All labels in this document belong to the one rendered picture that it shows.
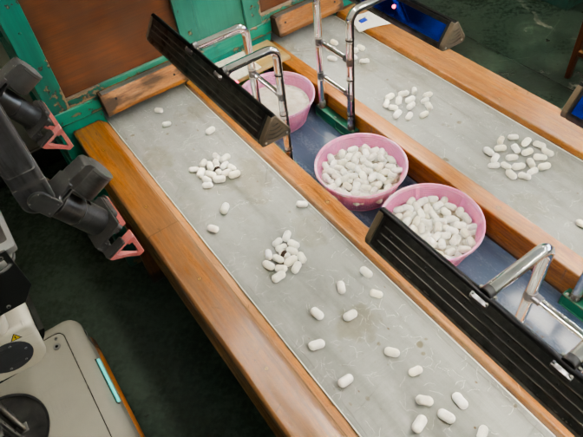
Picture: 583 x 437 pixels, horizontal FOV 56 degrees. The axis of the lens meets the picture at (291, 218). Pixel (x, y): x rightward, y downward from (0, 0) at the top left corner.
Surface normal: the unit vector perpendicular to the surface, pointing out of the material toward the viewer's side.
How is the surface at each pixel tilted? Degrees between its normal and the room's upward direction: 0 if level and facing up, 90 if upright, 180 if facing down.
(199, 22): 90
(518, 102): 0
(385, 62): 0
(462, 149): 0
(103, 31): 90
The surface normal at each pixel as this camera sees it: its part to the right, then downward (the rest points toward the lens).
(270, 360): -0.09, -0.66
